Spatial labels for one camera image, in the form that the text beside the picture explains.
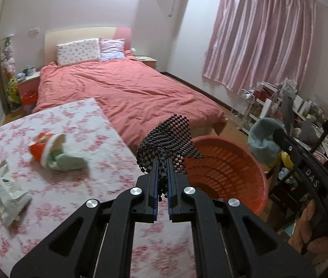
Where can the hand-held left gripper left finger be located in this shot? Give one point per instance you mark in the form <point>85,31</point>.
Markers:
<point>152,199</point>

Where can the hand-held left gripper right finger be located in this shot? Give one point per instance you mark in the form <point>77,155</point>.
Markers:
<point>172,199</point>

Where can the light teal fuzzy cloth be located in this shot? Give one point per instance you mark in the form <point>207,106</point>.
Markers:
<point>262,142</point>

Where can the black checkered mesh mat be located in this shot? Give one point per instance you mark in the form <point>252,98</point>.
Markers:
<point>172,139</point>

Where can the orange plastic laundry basket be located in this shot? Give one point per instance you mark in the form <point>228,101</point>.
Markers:
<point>230,173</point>

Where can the person's right hand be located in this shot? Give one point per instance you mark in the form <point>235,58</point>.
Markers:
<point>305,226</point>

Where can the cluttered white shelf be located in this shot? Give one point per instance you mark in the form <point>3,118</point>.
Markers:
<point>297,101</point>

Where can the black chair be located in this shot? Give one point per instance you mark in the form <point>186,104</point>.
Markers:
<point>285,188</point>

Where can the pink satin curtain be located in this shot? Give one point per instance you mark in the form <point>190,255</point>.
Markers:
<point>262,31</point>

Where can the bed with red duvet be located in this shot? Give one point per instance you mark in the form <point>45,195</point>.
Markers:
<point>123,92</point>

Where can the red instant noodle cup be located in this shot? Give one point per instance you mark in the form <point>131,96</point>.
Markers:
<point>41,147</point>

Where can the white crumpled packet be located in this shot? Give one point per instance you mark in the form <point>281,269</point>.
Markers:
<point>7,197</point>

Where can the striped pink pillow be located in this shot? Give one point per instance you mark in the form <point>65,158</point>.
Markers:
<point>111,49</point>

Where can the red gift bag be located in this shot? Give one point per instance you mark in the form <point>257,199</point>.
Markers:
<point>29,100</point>

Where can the floral white pillow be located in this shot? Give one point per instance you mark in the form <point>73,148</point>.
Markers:
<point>78,52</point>

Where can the pink nightstand with mugs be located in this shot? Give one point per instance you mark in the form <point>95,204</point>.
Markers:
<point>29,85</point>

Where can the white mug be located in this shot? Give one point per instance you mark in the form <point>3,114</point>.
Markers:
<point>31,70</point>

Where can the yellow-green plush toy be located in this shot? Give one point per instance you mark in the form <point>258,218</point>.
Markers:
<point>12,88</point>

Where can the dark green mug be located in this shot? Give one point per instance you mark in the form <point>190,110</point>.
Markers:
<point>25,72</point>

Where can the cream and pink headboard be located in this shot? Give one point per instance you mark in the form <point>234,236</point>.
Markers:
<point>65,34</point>

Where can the hanging plush toys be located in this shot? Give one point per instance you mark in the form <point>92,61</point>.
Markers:
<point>7,55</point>

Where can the white wall socket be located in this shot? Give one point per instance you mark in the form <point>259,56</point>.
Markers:
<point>33,30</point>

